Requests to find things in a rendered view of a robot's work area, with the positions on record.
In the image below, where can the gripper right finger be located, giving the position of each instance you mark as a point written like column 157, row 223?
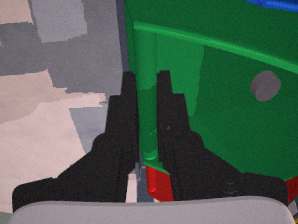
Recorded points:
column 201, row 174

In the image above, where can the green bin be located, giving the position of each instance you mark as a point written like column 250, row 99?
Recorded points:
column 183, row 36

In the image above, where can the dark grey metal bin rack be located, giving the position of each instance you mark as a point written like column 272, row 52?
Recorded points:
column 140, row 168

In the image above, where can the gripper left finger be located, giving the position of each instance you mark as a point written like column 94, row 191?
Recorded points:
column 96, row 176

